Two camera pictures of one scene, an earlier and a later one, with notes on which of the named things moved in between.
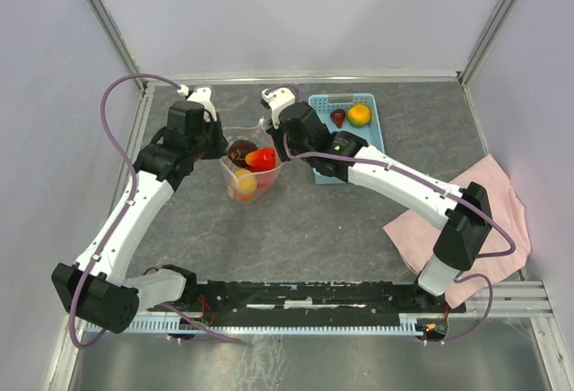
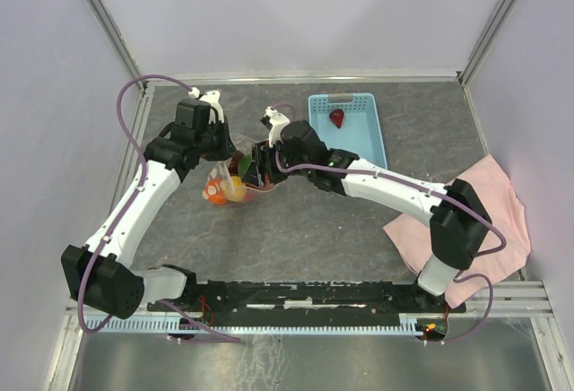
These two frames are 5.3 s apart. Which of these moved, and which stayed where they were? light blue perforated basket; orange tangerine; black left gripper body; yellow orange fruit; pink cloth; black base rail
Moved: orange tangerine; yellow orange fruit
Stayed: black base rail; black left gripper body; pink cloth; light blue perforated basket
